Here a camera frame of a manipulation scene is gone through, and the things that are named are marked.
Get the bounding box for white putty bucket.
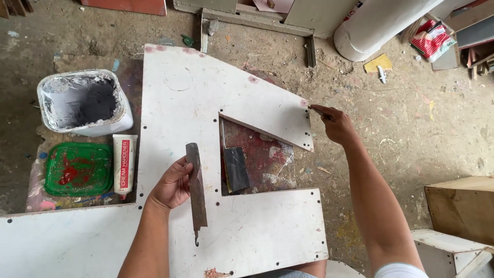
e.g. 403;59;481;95
37;69;134;137

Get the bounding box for person's white shorts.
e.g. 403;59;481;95
247;259;430;278

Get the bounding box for yellow sponge pad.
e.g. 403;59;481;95
363;53;393;74

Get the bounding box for white cut wooden panel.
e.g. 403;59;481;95
0;44;330;278

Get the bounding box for red and white bag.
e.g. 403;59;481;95
410;19;457;63

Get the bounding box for paint-stained work board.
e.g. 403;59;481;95
25;54;298;213

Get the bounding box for person's right hand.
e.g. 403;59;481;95
310;104;361;147

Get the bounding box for rusty metal blade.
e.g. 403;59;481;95
185;142;208;248

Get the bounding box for brown wooden box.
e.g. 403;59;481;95
424;176;494;245

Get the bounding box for white plastic pipe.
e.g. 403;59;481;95
333;0;444;62

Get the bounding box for person's left hand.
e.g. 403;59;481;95
147;155;194;211

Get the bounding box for green plastic lid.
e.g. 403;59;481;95
43;142;114;197

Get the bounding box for black sanding block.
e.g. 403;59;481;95
223;146;251;194

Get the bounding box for white wooden stool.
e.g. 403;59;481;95
411;229;494;278

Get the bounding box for white hardener tube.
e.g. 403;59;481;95
112;134;139;201

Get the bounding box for red wooden board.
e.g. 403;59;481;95
80;0;167;17

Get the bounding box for grey wooden frame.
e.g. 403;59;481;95
200;8;317;68

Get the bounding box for stack of wooden boards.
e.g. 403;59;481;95
444;0;494;80

